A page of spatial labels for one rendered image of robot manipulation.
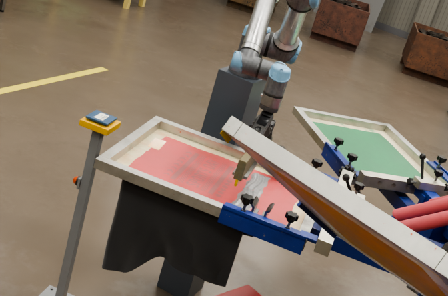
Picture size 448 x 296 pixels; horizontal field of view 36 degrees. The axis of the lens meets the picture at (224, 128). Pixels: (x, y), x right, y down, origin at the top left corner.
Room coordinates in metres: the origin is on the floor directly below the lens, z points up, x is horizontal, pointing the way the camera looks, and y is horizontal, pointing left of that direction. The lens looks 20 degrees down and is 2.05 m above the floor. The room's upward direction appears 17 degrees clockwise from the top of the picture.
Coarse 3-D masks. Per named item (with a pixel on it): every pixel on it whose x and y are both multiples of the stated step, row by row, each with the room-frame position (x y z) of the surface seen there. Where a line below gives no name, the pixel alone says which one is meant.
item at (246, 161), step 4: (244, 156) 2.24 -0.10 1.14; (248, 156) 2.25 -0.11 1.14; (240, 160) 2.19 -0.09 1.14; (244, 160) 2.20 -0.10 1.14; (248, 160) 2.22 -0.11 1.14; (252, 160) 2.30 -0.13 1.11; (240, 164) 2.19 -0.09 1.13; (244, 164) 2.19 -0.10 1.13; (248, 164) 2.23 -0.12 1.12; (252, 164) 2.34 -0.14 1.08; (236, 168) 2.20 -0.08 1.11; (240, 168) 2.19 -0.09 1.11; (244, 168) 2.19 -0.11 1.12; (248, 168) 2.27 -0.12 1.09; (236, 172) 2.19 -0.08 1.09; (240, 172) 2.19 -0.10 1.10; (244, 172) 2.20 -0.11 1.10; (236, 176) 2.19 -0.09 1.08; (240, 176) 2.19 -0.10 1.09; (240, 180) 2.19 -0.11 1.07
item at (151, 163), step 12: (144, 156) 2.41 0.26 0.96; (156, 156) 2.44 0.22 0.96; (144, 168) 2.30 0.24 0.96; (156, 168) 2.33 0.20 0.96; (168, 180) 2.26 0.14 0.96; (204, 192) 2.25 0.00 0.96; (228, 192) 2.31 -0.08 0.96; (264, 204) 2.30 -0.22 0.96; (276, 204) 2.33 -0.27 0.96; (276, 216) 2.24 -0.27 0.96
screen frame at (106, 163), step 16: (144, 128) 2.59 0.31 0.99; (160, 128) 2.72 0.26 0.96; (176, 128) 2.71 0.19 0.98; (128, 144) 2.39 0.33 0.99; (208, 144) 2.68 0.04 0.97; (224, 144) 2.67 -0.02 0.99; (96, 160) 2.19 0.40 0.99; (112, 160) 2.22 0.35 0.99; (128, 176) 2.17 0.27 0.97; (144, 176) 2.17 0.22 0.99; (160, 192) 2.14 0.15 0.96; (176, 192) 2.13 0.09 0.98; (192, 192) 2.16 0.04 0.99; (208, 208) 2.11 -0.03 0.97; (304, 224) 2.17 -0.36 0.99
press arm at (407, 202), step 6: (384, 192) 2.94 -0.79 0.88; (390, 192) 2.90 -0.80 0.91; (396, 192) 2.87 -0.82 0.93; (402, 192) 2.89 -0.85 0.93; (390, 198) 2.88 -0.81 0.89; (396, 198) 2.84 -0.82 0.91; (402, 198) 2.82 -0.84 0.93; (408, 198) 2.84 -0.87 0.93; (396, 204) 2.82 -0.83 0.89; (402, 204) 2.79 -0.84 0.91; (408, 204) 2.77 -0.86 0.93; (414, 204) 2.79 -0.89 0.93; (420, 234) 2.61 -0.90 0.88; (438, 240) 2.50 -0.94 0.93
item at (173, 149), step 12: (168, 144) 2.58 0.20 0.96; (180, 144) 2.62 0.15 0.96; (168, 156) 2.47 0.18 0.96; (180, 156) 2.50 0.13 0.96; (216, 156) 2.61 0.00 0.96; (276, 180) 2.55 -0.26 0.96; (264, 192) 2.40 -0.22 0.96; (276, 192) 2.44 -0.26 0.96; (288, 192) 2.47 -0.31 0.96; (288, 204) 2.36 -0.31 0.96
